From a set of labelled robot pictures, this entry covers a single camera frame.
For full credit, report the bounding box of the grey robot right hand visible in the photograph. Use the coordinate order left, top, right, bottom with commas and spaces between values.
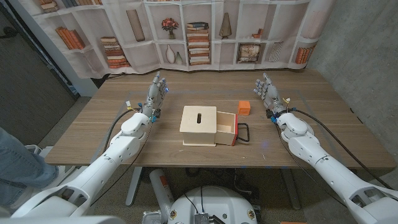
253, 72, 289, 118

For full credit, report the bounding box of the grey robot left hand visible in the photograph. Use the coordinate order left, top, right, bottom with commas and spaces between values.
141, 71, 170, 119

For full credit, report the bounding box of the orange block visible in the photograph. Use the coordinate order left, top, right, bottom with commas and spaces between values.
238, 100, 251, 116

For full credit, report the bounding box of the wooden drawer with red front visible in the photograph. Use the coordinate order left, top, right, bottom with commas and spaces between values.
215, 111, 239, 146

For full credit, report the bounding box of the printed bookshelf backdrop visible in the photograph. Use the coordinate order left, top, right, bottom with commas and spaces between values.
18, 0, 336, 79

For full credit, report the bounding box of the light wooden box with slot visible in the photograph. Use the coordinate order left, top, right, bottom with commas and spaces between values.
179, 105, 218, 147

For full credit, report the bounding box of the grey table leg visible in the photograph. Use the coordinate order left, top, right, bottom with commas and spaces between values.
125, 167, 144, 207
281, 169, 302, 211

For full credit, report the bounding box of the white cylinder with orange label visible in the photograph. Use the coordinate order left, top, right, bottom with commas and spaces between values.
149, 168, 175, 223

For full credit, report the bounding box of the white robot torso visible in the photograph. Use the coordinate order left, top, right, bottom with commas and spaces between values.
167, 185, 258, 224

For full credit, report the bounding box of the person leg in blue jeans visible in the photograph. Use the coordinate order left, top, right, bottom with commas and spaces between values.
0, 126, 59, 208

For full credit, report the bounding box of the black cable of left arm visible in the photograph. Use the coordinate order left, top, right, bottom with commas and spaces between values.
102, 107, 144, 153

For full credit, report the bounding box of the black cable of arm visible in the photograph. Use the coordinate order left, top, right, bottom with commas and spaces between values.
102, 107, 144, 153
289, 108, 394, 190

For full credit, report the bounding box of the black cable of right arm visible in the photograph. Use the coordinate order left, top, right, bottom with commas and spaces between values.
289, 108, 394, 190

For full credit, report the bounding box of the black door handle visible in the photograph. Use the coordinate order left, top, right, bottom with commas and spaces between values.
0, 26, 18, 40

